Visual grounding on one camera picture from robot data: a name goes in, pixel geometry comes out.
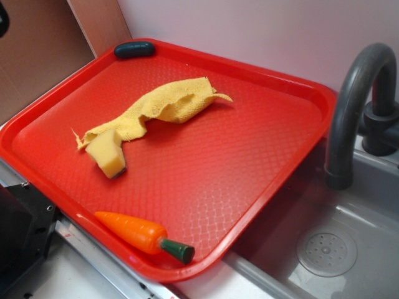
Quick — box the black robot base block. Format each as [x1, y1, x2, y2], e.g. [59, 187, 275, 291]
[1, 184, 58, 292]

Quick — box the yellow green-backed sponge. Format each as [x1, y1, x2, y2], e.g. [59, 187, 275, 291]
[85, 129, 126, 179]

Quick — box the red plastic tray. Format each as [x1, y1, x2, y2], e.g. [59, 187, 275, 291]
[1, 40, 337, 283]

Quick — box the yellow cloth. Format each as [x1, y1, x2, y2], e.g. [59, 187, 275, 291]
[75, 77, 233, 150]

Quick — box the orange toy carrot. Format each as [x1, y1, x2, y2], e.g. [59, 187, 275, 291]
[94, 211, 195, 265]

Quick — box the dark green oval object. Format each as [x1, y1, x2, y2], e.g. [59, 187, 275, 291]
[113, 41, 155, 59]

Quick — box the grey toy sink basin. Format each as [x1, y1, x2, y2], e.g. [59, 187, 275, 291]
[224, 143, 398, 298]

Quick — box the grey toy faucet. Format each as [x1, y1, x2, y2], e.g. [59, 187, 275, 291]
[324, 43, 398, 189]

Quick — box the brown cardboard panel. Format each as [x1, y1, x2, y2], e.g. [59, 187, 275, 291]
[1, 1, 131, 123]

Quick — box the aluminium rail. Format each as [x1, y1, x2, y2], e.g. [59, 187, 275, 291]
[55, 216, 178, 298]

